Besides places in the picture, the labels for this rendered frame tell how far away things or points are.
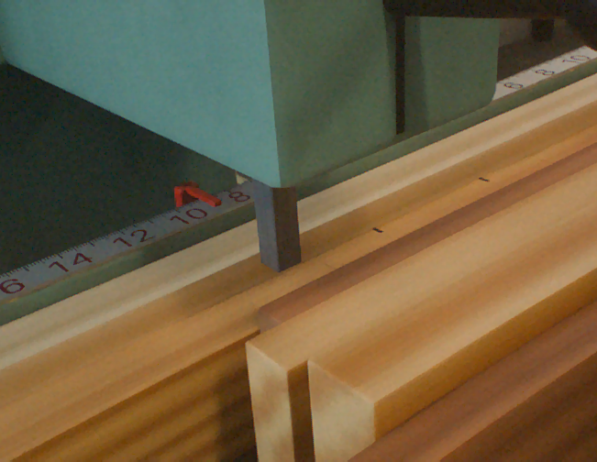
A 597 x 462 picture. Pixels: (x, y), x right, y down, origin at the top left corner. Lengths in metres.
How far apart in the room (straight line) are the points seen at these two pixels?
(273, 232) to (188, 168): 0.21
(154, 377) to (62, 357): 0.02
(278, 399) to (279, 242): 0.05
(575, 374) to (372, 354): 0.04
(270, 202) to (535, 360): 0.09
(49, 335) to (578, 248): 0.13
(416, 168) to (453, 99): 0.11
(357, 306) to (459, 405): 0.05
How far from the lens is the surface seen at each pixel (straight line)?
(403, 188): 0.30
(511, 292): 0.20
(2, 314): 0.25
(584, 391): 0.20
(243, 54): 0.17
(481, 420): 0.17
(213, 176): 0.46
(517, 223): 0.26
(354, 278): 0.25
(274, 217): 0.24
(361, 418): 0.17
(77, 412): 0.23
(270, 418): 0.22
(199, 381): 0.24
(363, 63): 0.18
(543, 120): 0.35
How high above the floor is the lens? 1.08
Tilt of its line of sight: 28 degrees down
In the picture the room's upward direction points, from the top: 5 degrees counter-clockwise
